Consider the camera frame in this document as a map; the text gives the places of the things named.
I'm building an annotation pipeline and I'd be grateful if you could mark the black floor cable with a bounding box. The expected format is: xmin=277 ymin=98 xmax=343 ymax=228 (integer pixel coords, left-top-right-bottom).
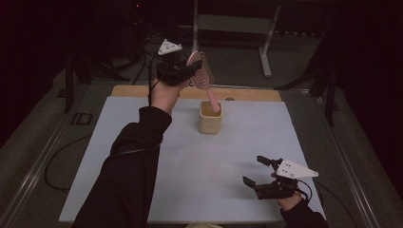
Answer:
xmin=43 ymin=134 xmax=93 ymax=193

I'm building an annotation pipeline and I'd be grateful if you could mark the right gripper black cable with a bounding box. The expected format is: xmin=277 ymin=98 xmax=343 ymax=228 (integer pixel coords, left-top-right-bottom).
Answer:
xmin=297 ymin=179 xmax=359 ymax=228

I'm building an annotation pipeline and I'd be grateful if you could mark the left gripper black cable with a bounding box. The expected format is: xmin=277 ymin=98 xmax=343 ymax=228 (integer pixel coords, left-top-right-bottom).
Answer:
xmin=118 ymin=51 xmax=164 ymax=156

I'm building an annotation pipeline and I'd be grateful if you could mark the person's right hand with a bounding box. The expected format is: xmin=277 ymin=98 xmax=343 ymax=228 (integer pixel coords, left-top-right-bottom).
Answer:
xmin=276 ymin=193 xmax=303 ymax=213

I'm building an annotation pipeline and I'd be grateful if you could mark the dark metal stand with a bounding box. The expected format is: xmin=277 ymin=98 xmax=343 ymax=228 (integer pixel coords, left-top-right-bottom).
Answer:
xmin=274 ymin=31 xmax=341 ymax=127
xmin=55 ymin=47 xmax=131 ymax=114

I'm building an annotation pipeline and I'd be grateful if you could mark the beige square cup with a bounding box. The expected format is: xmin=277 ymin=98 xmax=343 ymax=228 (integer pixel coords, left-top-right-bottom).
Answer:
xmin=198 ymin=100 xmax=223 ymax=135

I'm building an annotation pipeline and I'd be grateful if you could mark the metal floor rail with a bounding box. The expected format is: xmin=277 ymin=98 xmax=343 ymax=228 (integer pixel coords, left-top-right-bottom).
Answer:
xmin=310 ymin=91 xmax=381 ymax=228
xmin=0 ymin=104 xmax=80 ymax=228

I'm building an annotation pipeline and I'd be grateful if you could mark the white metal stand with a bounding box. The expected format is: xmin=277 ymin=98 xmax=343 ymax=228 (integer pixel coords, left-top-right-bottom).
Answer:
xmin=188 ymin=0 xmax=283 ymax=79

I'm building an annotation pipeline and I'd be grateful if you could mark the white table mat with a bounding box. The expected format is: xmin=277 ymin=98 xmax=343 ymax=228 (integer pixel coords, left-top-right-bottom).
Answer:
xmin=58 ymin=96 xmax=327 ymax=224

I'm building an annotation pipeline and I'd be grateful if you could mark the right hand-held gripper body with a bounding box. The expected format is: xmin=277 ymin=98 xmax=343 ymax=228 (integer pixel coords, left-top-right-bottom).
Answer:
xmin=253 ymin=158 xmax=319 ymax=200

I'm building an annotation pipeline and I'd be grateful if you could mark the person's left hand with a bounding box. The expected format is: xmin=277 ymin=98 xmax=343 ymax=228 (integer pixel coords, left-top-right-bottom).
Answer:
xmin=150 ymin=78 xmax=191 ymax=116

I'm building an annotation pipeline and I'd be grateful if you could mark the pink hairbrush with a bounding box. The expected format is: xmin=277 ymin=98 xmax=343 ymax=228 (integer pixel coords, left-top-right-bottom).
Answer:
xmin=185 ymin=50 xmax=221 ymax=114

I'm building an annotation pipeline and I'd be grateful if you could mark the black rectangular floor frame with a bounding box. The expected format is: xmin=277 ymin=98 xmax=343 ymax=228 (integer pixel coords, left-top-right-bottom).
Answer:
xmin=69 ymin=112 xmax=94 ymax=126

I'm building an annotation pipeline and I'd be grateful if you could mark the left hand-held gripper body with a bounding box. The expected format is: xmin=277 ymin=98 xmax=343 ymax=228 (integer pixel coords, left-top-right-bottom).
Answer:
xmin=155 ymin=38 xmax=195 ymax=87

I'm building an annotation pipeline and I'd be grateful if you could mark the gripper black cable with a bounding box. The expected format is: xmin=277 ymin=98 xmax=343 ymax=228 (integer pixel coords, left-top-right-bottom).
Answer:
xmin=118 ymin=51 xmax=164 ymax=156
xmin=297 ymin=179 xmax=359 ymax=228

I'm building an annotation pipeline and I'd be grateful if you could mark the wooden table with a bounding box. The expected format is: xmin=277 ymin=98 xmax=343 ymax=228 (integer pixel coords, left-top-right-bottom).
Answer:
xmin=110 ymin=85 xmax=282 ymax=103

